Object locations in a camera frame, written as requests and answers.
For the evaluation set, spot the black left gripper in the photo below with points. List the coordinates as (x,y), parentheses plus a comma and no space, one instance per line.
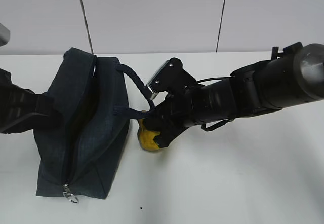
(17,104)

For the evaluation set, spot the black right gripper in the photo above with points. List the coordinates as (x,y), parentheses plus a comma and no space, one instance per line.
(171,118)

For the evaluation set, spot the yellow pear-shaped fruit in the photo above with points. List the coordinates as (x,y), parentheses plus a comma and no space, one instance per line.
(146,136)

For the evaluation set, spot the dark blue lunch bag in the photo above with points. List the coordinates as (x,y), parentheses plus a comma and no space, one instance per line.
(82,155)

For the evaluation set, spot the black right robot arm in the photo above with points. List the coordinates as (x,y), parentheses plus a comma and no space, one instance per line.
(291,77)

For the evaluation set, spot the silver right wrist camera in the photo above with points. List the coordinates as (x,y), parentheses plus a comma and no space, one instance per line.
(159,81)

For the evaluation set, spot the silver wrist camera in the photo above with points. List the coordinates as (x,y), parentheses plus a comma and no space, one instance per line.
(159,81)
(4,35)

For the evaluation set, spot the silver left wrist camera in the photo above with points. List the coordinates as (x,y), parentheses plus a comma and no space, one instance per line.
(4,35)

